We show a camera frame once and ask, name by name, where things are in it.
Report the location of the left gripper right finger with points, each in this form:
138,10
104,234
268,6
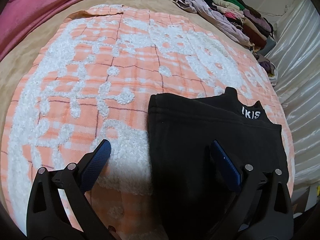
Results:
255,203

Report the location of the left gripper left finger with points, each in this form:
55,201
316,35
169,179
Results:
46,217

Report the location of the black KISS garment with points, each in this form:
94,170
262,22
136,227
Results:
181,130

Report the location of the bag of clothes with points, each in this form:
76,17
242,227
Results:
269,67

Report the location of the folded clothes pile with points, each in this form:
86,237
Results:
248,20

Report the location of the orange white plaid blanket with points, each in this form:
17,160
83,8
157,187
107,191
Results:
93,80

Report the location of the white satin curtain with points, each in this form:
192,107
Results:
296,56

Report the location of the pink quilt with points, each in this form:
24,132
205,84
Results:
20,17

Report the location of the lilac crumpled garment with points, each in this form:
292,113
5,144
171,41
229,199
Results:
216,19

